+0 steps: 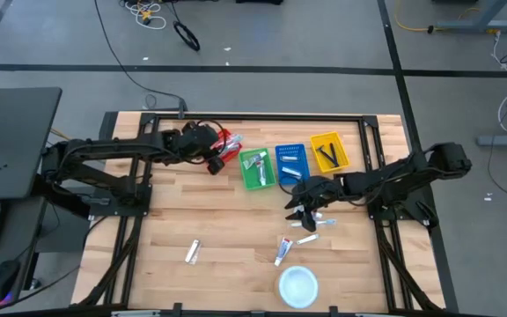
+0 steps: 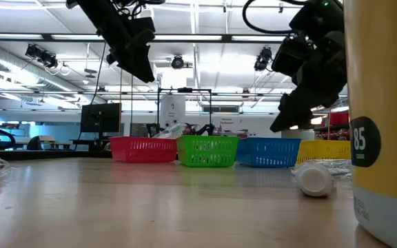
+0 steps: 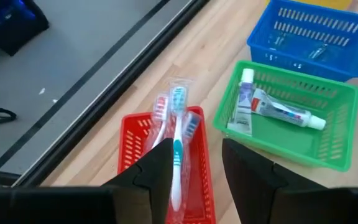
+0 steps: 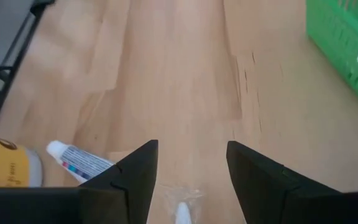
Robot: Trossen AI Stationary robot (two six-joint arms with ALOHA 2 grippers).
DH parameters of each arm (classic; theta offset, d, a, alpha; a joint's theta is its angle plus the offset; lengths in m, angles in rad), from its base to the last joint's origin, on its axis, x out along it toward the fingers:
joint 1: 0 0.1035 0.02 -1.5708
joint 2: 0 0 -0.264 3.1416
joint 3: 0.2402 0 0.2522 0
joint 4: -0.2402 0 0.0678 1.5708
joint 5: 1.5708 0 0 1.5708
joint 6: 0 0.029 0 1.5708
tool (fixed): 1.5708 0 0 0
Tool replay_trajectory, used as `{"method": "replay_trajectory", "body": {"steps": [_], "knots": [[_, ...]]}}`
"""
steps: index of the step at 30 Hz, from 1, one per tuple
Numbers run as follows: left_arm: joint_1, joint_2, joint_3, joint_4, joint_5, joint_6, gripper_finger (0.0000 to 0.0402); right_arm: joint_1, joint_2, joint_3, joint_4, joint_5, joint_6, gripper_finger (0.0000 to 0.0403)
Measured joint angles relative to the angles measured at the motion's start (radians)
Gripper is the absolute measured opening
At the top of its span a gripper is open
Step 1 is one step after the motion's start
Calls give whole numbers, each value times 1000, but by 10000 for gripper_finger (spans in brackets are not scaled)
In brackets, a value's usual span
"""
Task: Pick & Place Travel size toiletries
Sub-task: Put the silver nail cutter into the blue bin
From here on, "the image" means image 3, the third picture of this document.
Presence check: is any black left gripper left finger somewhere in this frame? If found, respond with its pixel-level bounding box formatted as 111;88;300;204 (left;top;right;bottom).
103;138;174;224

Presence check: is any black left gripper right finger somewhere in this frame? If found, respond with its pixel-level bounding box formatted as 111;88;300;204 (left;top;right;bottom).
221;138;351;224

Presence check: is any teal toothbrush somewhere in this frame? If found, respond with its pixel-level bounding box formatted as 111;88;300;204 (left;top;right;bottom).
168;86;188;212

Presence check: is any blue toothbrush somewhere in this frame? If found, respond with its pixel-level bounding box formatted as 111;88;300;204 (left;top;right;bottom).
181;111;202;141

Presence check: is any white striped toothpaste tube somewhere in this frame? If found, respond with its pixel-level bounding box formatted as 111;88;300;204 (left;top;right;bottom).
250;88;327;131

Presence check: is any red toothbrush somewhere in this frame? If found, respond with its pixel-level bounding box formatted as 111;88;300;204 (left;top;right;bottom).
147;92;171;150

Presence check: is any pale purple toothpaste tube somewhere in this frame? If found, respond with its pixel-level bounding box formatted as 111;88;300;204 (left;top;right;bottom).
227;68;256;137

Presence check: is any clear razor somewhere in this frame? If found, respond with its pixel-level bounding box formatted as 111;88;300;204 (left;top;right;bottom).
308;43;329;60

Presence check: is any red plastic basket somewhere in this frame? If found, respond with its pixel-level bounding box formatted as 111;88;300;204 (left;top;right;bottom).
117;105;216;224

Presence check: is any green plastic basket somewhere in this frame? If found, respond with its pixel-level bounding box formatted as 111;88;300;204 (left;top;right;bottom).
212;60;358;172

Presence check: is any blue plastic basket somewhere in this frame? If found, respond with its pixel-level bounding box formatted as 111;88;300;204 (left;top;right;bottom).
246;0;358;82

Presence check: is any yellow plastic basket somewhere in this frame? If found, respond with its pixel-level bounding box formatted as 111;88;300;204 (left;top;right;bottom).
264;0;354;10

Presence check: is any black bag with blue lights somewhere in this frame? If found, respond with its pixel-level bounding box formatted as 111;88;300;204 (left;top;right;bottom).
0;0;50;57

